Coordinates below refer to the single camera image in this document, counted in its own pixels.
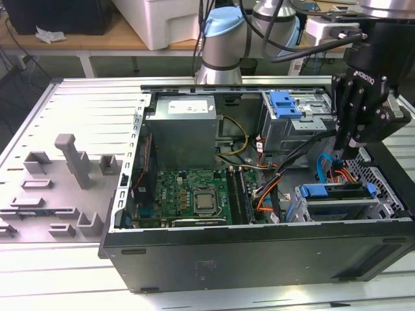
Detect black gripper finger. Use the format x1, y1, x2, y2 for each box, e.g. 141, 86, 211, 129
343, 83, 413, 160
331, 73, 357, 150

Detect orange power wire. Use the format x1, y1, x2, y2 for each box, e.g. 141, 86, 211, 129
326, 167, 363, 192

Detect blue wire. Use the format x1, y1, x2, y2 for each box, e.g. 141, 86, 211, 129
316, 154, 343, 185

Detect hard disk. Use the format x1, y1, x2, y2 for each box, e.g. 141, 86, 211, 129
287, 181, 378, 223

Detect metal disk bay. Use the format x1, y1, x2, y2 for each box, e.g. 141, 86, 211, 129
291, 183, 395, 224

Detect blue drive latch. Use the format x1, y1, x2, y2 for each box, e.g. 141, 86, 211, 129
269, 91, 302, 119

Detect metal optical drive cage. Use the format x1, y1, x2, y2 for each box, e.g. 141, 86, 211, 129
261, 91, 340, 163

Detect black waste bin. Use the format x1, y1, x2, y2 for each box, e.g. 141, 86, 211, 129
241, 58, 257, 76

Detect installed RAM stick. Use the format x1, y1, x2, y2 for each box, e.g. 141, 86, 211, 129
239, 170, 254, 224

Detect grey power supply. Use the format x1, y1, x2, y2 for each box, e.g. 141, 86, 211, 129
145, 95, 218, 171

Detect silver CPU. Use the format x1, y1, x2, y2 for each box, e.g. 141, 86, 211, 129
193, 190, 217, 211

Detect black open PC case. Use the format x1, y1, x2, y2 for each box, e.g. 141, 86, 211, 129
98, 83, 415, 294

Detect green motherboard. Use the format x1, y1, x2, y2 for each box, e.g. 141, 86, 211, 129
131, 168, 270, 227

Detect white foam box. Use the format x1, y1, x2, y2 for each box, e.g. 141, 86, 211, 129
112, 0, 211, 51

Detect black case fan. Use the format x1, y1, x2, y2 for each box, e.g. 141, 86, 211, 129
134, 131, 158, 205

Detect wooden desk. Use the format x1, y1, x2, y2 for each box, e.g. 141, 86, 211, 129
0, 0, 361, 78

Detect grey parts rack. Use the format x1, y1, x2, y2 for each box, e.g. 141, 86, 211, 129
0, 132, 127, 242

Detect black box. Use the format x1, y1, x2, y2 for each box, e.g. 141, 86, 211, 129
6, 0, 113, 36

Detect crumpled white paper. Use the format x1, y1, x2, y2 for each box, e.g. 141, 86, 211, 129
34, 26, 67, 45

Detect black camera cable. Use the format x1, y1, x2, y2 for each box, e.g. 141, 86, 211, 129
261, 0, 369, 64

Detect black camera bracket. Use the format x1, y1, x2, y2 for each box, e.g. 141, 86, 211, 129
324, 9, 362, 23

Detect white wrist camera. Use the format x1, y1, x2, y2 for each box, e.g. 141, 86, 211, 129
306, 17, 361, 46

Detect black cable bundle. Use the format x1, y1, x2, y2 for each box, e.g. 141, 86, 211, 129
252, 128, 338, 199

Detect yellow wires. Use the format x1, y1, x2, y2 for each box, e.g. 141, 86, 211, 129
215, 115, 249, 159

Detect orange flat wire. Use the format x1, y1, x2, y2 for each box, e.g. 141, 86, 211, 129
257, 184, 280, 213

